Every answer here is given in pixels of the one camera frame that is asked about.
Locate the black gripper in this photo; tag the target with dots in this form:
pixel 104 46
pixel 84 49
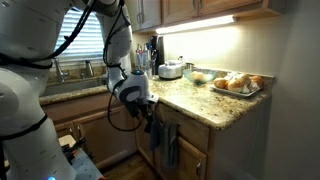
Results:
pixel 140 108

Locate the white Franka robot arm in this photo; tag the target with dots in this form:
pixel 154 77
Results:
pixel 30 100

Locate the narrow wooden cabinet door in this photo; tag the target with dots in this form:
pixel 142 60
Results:
pixel 143 146

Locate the grey hanging towel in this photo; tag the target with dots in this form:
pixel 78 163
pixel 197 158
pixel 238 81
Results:
pixel 170 143

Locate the wooden sink cabinet door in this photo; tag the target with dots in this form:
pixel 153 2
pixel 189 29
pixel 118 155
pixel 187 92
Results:
pixel 96 136

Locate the wide wooden cabinet door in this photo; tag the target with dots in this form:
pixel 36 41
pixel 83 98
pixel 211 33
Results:
pixel 190 163

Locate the under-cabinet light strip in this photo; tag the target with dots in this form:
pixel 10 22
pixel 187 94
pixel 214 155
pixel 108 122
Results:
pixel 196 24

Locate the pale upper cabinet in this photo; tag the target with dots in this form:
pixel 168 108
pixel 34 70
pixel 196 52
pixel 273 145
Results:
pixel 148 13

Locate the wooden upper cabinet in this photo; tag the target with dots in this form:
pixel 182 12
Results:
pixel 186 8

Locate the wide wooden drawer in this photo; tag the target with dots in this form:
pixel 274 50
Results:
pixel 193 128

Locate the clear bottle metal cap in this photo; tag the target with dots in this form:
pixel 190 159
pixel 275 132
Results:
pixel 146 60

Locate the blue bottle red band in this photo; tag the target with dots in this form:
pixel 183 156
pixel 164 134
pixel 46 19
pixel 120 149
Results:
pixel 139 60

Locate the yellow fruit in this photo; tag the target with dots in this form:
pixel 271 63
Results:
pixel 197 76

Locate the small metal pot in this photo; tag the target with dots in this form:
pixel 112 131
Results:
pixel 189 66

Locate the black coffee maker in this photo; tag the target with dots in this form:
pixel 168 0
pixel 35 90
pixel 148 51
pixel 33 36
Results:
pixel 157 53

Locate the glass fruit bowl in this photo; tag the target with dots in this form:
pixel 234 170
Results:
pixel 210 76

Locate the wooden sink front panel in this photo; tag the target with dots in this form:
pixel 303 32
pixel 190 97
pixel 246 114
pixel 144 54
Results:
pixel 80 106

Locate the brown onion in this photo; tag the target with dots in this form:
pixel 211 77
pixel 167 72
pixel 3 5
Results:
pixel 236 84
pixel 257 80
pixel 220 83

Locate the metal soap dispenser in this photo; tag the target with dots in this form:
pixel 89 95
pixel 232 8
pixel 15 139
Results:
pixel 89 68

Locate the white perforated board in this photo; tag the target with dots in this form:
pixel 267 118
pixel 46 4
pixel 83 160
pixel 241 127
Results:
pixel 85 168

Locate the black orange clamps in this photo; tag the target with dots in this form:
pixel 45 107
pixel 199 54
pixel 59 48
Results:
pixel 75 151

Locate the steel kitchen sink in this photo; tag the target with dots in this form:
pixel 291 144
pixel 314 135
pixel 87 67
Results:
pixel 73 86

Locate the white rectangular plate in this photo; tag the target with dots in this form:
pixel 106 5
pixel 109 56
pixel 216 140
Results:
pixel 233 92

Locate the white garlic bulb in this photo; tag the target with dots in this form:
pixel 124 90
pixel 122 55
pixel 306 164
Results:
pixel 250 87

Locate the chrome kitchen faucet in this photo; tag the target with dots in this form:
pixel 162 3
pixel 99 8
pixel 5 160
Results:
pixel 59 71

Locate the white window blinds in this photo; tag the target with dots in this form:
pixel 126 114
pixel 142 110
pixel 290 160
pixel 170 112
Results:
pixel 83 36

